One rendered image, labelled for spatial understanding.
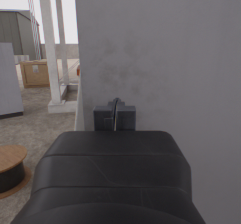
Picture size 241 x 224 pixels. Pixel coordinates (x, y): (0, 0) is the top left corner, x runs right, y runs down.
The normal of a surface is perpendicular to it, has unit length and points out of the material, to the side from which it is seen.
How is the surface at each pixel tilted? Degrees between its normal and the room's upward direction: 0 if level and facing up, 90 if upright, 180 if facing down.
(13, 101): 90
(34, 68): 90
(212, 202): 90
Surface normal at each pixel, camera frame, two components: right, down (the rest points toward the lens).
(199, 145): -0.01, 0.29
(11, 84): 0.55, 0.23
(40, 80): 0.33, 0.27
